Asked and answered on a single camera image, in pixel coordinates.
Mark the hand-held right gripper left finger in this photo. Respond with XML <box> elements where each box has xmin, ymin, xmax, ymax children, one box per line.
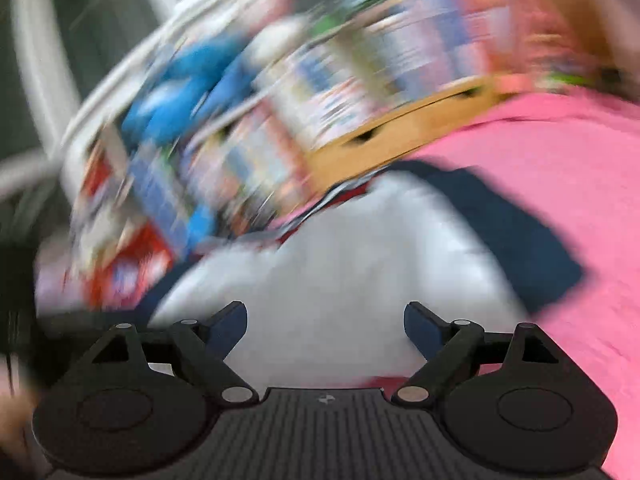
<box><xmin>91</xmin><ymin>301</ymin><xmax>261</xmax><ymax>407</ymax></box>

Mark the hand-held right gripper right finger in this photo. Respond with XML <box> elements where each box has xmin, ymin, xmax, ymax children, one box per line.
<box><xmin>390</xmin><ymin>301</ymin><xmax>561</xmax><ymax>407</ymax></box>

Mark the navy and white jacket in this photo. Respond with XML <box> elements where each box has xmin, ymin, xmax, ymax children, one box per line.
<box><xmin>142</xmin><ymin>160</ymin><xmax>587</xmax><ymax>392</ymax></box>

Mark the wooden drawer box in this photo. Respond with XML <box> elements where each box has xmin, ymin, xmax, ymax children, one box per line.
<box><xmin>304</xmin><ymin>74</ymin><xmax>507</xmax><ymax>194</ymax></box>

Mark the pink blanket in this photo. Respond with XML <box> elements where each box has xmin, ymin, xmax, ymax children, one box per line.
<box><xmin>270</xmin><ymin>91</ymin><xmax>640</xmax><ymax>480</ymax></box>

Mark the blue plush toy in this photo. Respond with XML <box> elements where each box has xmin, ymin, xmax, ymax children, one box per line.
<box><xmin>119</xmin><ymin>34</ymin><xmax>262</xmax><ymax>147</ymax></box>

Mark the row of colourful books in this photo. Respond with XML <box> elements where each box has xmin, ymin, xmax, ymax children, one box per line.
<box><xmin>70</xmin><ymin>0</ymin><xmax>551</xmax><ymax>262</ymax></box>

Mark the brown cardboard box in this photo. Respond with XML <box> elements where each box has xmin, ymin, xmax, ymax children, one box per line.
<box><xmin>494</xmin><ymin>0</ymin><xmax>627</xmax><ymax>72</ymax></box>

